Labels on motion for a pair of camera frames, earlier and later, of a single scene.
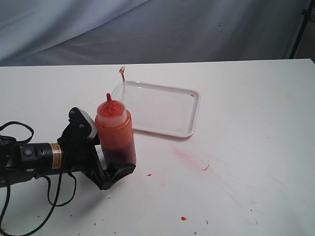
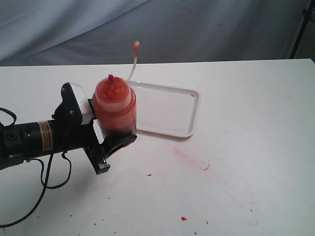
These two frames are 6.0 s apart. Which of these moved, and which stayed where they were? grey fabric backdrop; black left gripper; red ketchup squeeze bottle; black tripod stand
Moved: black left gripper; red ketchup squeeze bottle
Stayed: grey fabric backdrop; black tripod stand
